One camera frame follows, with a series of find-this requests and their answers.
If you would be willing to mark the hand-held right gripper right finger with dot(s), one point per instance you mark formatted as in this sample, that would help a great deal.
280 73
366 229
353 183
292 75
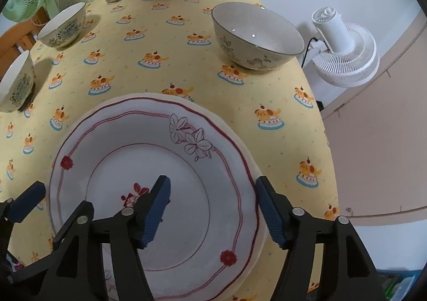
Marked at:
270 214

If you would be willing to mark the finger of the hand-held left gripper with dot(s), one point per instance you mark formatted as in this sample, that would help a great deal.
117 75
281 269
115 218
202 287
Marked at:
26 199
78 221

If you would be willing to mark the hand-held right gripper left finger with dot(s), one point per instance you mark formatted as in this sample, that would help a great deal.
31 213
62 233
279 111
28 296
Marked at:
156 211

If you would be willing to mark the white plate with red trim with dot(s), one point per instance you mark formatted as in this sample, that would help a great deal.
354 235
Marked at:
150 161

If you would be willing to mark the round yellow floral plate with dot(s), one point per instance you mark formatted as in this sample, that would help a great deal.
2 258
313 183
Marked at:
201 111

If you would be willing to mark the small floral ceramic bowl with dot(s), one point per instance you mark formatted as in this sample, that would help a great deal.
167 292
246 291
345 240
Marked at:
63 31
16 87

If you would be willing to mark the large floral ceramic bowl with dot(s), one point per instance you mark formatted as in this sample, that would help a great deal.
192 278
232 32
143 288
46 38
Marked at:
257 31

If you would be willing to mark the beige door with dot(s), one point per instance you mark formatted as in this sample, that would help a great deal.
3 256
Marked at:
383 137

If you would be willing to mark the yellow printed tablecloth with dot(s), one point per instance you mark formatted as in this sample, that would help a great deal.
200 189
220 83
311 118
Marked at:
116 64

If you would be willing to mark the wooden chair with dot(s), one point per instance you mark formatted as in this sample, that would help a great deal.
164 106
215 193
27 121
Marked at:
10 44

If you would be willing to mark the white fan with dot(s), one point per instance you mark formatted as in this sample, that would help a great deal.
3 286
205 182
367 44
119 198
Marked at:
347 54

